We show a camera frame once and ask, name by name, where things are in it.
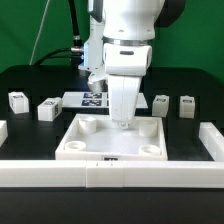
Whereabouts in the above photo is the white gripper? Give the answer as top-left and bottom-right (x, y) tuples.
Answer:
(104, 43), (152, 128)

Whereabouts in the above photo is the white square tabletop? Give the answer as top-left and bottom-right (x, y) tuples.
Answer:
(55, 114), (168, 161)

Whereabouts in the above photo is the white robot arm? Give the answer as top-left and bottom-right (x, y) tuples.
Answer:
(79, 0), (186, 127)

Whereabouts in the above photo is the white sheet with tags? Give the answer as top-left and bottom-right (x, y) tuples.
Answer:
(61, 91), (149, 110)

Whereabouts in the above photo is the white right fence piece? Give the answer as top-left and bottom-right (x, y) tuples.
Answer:
(199, 122), (224, 162)

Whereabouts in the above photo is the white fence piece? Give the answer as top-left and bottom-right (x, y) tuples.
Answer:
(0, 120), (8, 147)
(199, 122), (224, 162)

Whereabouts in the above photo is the white left fence piece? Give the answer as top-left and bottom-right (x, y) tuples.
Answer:
(0, 120), (8, 147)

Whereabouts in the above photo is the black cable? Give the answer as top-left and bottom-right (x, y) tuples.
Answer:
(33, 0), (85, 66)

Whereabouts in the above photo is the white thin cable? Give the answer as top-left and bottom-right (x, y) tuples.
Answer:
(29, 0), (52, 66)

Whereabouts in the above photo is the white front fence rail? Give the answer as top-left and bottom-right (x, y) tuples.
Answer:
(0, 160), (224, 188)

